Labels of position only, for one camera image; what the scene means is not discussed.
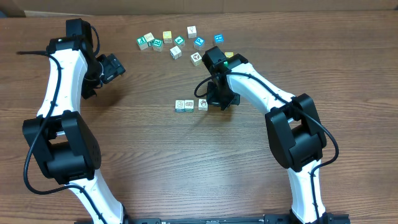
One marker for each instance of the white block monkey picture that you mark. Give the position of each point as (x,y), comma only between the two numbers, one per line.
(202,105)

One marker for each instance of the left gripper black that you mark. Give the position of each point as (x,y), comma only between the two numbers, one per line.
(112,65)

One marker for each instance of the white top block rear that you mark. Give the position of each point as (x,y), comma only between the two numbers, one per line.
(192,32)

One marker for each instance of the yellow top block rear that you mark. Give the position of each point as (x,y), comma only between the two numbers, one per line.
(167,37)

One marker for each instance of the white block green edge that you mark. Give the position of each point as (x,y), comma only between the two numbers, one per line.
(189,105)

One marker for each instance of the white block blue edge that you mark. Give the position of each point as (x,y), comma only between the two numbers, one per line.
(179,106)

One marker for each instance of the cardboard back wall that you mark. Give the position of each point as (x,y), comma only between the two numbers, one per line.
(21,8)

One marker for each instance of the white top block green side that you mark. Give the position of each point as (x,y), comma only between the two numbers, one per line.
(149,39)

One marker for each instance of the white block blue side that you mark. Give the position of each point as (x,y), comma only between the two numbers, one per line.
(175,52)

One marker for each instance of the small green top block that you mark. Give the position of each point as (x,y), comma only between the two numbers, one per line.
(179,41)

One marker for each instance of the yellow block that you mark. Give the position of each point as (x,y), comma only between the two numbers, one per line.
(229,54)
(167,37)

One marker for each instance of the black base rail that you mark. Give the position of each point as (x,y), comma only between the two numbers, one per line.
(214,220)

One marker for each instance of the green top block far left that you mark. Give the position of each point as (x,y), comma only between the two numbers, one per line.
(142,43)

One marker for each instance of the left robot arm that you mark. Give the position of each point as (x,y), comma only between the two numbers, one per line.
(64,154)

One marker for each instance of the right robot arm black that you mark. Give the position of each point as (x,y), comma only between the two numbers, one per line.
(297,139)

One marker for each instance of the blue top block right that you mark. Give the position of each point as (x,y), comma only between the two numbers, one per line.
(218,39)

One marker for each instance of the blue P block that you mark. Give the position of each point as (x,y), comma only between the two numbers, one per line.
(199,43)

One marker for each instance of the white block animal picture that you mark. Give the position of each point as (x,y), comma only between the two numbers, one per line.
(196,59)

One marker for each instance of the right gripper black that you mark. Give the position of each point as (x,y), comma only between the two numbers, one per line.
(214,100)

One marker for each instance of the yellow top block right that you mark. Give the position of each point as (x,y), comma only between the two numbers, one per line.
(229,54)

